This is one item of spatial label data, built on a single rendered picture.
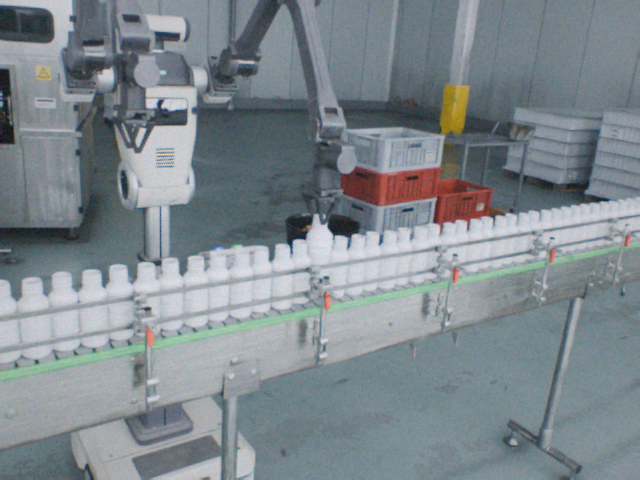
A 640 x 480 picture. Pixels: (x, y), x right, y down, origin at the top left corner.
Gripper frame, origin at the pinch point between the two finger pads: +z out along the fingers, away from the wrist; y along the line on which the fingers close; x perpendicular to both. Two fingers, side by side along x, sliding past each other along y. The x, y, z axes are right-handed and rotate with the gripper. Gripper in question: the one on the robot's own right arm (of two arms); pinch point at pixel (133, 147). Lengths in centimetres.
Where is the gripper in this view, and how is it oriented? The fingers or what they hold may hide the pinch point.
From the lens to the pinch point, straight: 148.5
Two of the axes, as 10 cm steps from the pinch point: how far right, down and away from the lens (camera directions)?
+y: 5.5, 3.0, -7.8
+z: -0.8, 9.5, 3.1
